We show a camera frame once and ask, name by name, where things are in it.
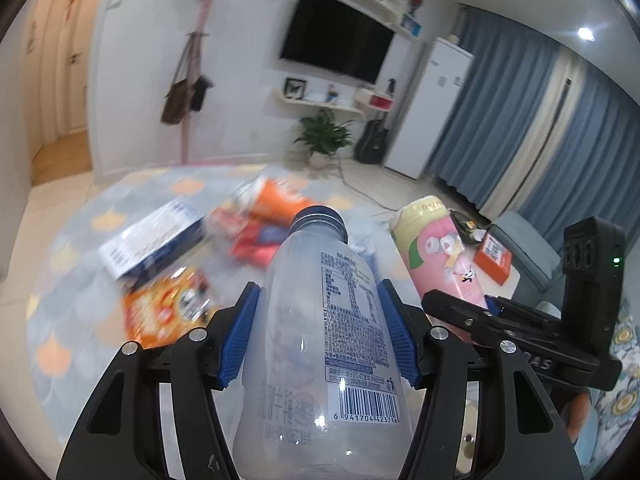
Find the white refrigerator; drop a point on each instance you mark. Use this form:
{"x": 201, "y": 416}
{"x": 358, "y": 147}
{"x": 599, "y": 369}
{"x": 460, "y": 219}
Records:
{"x": 425, "y": 110}

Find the blue curtain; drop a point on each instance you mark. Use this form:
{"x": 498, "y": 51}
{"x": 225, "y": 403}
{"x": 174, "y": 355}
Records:
{"x": 595, "y": 170}
{"x": 480, "y": 110}

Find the red and white shelf box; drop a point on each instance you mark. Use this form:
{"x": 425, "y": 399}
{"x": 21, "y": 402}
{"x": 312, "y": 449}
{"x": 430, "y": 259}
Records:
{"x": 375, "y": 100}

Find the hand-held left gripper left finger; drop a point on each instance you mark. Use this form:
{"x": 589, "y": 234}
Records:
{"x": 240, "y": 340}

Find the white sheer curtain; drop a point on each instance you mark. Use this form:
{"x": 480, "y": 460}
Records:
{"x": 542, "y": 135}

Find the orange box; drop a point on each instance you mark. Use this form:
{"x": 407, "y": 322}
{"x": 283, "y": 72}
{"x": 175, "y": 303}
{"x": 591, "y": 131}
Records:
{"x": 492, "y": 257}

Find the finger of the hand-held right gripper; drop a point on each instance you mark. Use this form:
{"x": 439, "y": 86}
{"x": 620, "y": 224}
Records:
{"x": 525, "y": 320}
{"x": 460, "y": 317}

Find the black guitar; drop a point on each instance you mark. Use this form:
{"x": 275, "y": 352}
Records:
{"x": 371, "y": 142}

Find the red snack packet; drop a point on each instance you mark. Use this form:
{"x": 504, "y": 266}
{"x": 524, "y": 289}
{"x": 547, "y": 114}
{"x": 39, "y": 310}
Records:
{"x": 257, "y": 247}

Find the white door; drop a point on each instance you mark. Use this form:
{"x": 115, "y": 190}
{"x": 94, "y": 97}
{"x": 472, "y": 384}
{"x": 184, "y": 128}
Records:
{"x": 82, "y": 60}

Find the small colourful figurine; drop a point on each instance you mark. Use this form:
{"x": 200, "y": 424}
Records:
{"x": 333, "y": 94}

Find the black butterfly picture frame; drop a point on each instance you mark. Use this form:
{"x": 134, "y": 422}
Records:
{"x": 294, "y": 88}

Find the white curved wall shelf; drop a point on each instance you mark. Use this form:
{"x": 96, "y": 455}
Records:
{"x": 320, "y": 104}

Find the green potted plant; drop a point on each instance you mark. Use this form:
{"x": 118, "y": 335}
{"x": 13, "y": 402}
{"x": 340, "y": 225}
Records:
{"x": 322, "y": 132}

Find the orange and white packet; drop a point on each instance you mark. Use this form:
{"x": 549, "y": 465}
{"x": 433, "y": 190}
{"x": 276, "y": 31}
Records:
{"x": 277, "y": 200}

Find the floral cloth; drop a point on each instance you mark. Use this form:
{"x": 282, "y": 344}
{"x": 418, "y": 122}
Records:
{"x": 625, "y": 385}

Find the grey blue sofa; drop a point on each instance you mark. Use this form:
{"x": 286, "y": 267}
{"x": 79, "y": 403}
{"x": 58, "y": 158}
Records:
{"x": 535, "y": 255}

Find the pink coat rack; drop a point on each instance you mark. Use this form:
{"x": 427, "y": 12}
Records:
{"x": 189, "y": 140}

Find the ceiling spotlight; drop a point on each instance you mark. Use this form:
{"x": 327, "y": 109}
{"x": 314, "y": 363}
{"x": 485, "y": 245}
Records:
{"x": 586, "y": 34}

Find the black hanging bag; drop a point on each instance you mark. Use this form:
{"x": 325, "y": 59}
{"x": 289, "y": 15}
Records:
{"x": 200, "y": 94}

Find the red and white packet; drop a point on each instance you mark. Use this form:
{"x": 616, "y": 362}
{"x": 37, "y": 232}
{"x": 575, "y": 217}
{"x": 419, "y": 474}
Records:
{"x": 227, "y": 220}

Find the black wall television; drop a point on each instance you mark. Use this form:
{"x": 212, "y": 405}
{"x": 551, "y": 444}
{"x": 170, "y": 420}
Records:
{"x": 335, "y": 35}

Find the blue and white carton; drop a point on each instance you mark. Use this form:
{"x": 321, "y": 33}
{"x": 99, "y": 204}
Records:
{"x": 150, "y": 240}

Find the orange snack packet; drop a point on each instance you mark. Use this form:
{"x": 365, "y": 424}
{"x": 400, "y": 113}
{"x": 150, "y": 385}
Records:
{"x": 160, "y": 305}

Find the brown hanging bag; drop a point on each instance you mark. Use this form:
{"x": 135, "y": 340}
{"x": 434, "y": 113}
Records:
{"x": 176, "y": 102}

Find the clear plastic bottle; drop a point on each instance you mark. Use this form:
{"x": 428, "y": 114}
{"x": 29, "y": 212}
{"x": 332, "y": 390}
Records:
{"x": 310, "y": 310}

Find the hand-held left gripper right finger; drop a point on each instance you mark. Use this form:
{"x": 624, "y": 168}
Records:
{"x": 400, "y": 332}

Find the black bottle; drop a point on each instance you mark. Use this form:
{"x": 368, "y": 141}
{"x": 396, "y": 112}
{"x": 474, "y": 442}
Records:
{"x": 390, "y": 87}

